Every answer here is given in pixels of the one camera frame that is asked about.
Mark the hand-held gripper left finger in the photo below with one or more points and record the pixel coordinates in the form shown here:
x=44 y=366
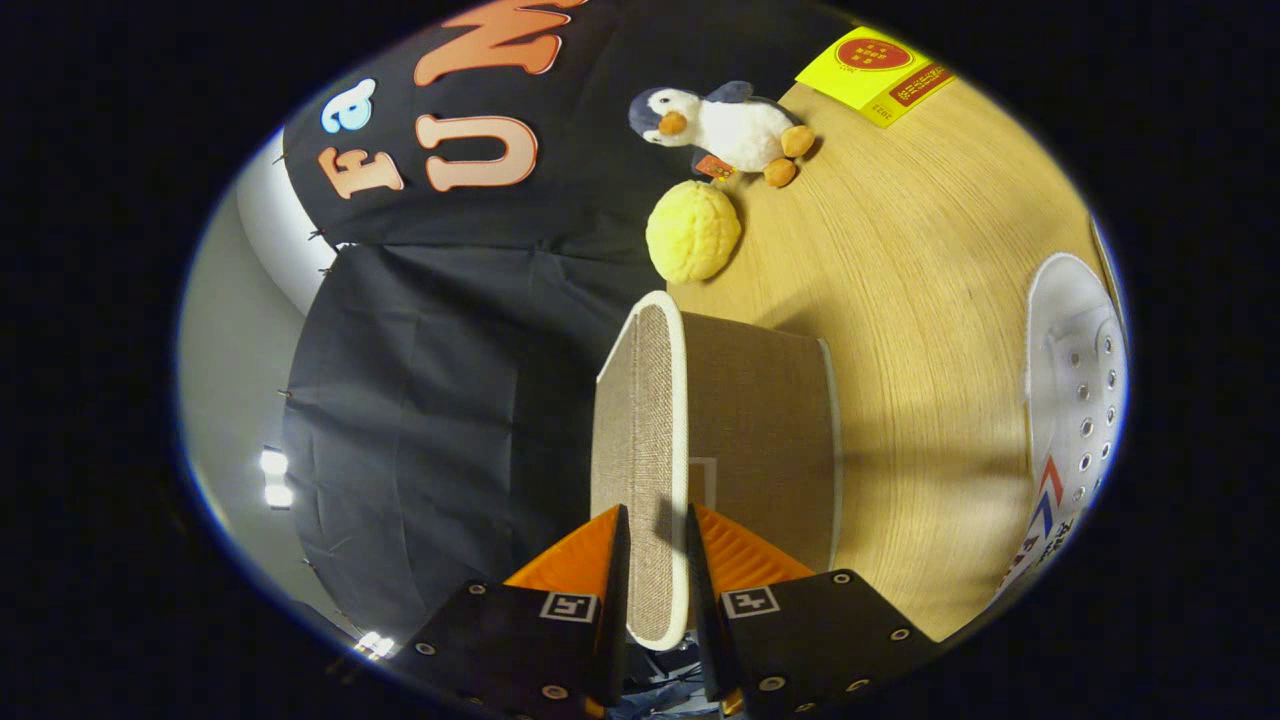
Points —
x=612 y=600

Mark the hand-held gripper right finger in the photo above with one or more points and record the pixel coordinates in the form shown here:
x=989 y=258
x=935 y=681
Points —
x=705 y=600

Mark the brown fabric storage box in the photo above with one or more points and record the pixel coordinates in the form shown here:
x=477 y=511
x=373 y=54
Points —
x=760 y=420

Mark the white canvas shoe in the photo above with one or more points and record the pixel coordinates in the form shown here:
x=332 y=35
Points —
x=1075 y=380

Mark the black backdrop cloth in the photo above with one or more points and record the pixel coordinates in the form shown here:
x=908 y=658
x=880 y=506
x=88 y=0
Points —
x=450 y=380

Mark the yellow bread plush toy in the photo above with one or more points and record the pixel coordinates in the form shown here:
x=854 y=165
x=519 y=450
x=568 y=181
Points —
x=693 y=230

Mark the row of small cloth clips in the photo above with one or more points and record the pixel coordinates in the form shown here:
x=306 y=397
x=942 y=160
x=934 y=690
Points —
x=318 y=236

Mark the penguin plush toy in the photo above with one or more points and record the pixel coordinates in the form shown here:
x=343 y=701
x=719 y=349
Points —
x=740 y=130

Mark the thick yellow book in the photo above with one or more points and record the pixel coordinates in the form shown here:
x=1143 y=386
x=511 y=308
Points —
x=865 y=75

